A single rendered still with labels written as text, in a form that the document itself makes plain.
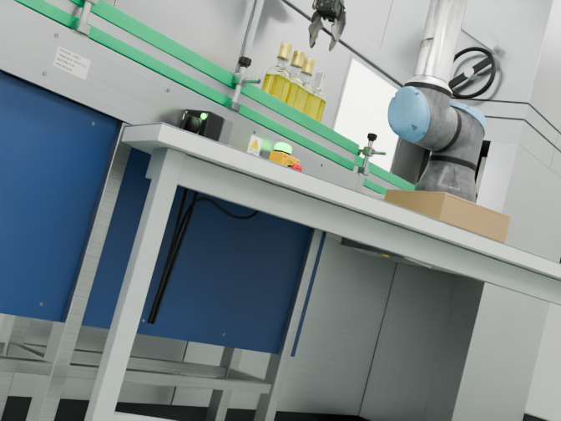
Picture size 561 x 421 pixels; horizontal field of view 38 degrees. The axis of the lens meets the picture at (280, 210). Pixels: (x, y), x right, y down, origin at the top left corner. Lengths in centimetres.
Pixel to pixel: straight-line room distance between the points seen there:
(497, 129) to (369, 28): 66
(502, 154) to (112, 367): 197
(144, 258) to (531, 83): 199
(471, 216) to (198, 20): 90
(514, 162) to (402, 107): 126
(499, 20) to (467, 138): 142
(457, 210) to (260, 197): 50
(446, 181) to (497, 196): 116
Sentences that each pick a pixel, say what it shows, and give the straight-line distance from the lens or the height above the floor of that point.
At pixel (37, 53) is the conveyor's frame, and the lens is 158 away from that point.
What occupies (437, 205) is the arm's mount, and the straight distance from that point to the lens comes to 191.
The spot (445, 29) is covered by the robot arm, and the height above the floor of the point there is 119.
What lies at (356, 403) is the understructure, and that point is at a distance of 323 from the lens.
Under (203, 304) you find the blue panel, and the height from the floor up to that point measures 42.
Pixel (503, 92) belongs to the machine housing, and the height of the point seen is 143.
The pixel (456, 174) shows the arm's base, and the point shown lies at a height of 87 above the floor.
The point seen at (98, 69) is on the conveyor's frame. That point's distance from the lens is 166.
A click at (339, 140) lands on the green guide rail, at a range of 230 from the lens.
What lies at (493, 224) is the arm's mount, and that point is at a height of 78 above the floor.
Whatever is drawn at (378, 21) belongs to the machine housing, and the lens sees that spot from 295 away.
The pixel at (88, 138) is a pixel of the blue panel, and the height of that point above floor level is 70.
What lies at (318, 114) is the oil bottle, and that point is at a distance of 239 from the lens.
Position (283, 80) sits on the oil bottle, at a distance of 226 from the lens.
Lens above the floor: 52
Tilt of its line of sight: 5 degrees up
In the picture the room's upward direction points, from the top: 15 degrees clockwise
